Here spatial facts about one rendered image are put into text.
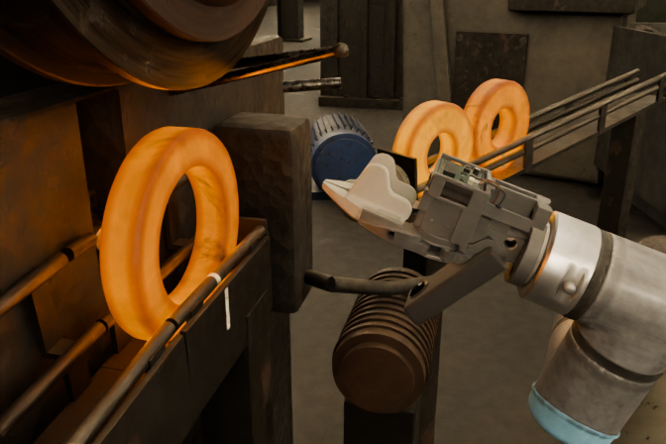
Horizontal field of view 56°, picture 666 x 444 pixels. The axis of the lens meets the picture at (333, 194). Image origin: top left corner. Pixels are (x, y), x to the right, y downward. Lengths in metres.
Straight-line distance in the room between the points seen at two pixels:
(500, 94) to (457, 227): 0.49
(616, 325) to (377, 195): 0.24
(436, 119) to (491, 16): 2.22
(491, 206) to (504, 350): 1.23
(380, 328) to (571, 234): 0.32
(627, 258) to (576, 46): 2.49
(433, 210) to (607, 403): 0.25
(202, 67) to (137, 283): 0.17
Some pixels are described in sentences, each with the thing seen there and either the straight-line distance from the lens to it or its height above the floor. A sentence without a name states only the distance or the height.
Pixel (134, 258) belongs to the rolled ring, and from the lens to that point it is 0.48.
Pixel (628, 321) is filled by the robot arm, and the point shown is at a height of 0.67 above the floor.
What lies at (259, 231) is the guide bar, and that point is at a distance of 0.65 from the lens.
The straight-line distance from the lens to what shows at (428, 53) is 3.24.
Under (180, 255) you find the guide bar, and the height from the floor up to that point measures 0.70.
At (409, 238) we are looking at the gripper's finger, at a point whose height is 0.73.
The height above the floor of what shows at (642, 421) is 0.20.
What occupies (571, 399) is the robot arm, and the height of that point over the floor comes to 0.57.
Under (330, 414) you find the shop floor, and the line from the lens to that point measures 1.53.
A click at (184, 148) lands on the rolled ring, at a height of 0.83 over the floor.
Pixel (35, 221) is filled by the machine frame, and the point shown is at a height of 0.79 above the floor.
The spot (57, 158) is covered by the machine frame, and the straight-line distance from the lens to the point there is 0.52.
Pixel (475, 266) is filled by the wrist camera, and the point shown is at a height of 0.70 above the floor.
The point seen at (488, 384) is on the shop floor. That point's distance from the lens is 1.67.
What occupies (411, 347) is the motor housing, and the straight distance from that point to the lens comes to 0.83.
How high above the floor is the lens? 0.97
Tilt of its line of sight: 20 degrees down
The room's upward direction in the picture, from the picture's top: straight up
